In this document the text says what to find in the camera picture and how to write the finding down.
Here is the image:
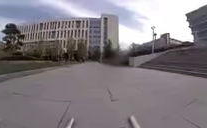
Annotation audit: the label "large grey stepped building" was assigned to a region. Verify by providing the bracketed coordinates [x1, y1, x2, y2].
[185, 1, 207, 48]

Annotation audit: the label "tall white office building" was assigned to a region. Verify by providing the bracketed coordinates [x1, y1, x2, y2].
[16, 13, 120, 62]

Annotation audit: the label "low long building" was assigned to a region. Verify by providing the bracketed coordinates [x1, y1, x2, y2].
[130, 32, 193, 56]

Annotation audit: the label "grey stone kerb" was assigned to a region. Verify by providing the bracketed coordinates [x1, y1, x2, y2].
[0, 63, 73, 85]

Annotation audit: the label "dark pine tree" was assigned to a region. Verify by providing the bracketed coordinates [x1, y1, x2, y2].
[0, 22, 26, 56]

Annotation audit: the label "robot's own part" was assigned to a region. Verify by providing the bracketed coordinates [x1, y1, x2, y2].
[64, 117, 76, 128]
[128, 114, 142, 128]

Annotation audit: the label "row of trees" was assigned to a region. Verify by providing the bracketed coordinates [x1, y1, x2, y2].
[23, 37, 129, 64]

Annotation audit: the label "wide grey stone stairs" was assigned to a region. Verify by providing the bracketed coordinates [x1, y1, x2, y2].
[137, 45, 207, 80]

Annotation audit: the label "grass lawn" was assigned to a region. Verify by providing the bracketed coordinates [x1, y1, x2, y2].
[0, 59, 69, 77]

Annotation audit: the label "grey concrete slab plaza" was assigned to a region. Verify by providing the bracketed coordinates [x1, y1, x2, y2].
[0, 61, 207, 128]

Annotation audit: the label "lamp pole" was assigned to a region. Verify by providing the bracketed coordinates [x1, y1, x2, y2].
[150, 25, 158, 55]

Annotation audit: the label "pale low stair wall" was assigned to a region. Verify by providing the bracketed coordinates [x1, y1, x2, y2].
[128, 46, 193, 68]

